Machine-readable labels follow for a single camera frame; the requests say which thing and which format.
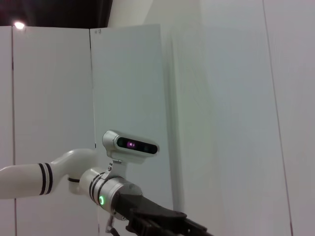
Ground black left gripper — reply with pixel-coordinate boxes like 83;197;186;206
115;188;217;236

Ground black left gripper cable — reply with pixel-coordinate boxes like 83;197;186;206
104;213;120;236

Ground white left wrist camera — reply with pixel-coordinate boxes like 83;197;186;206
102;129;160;178

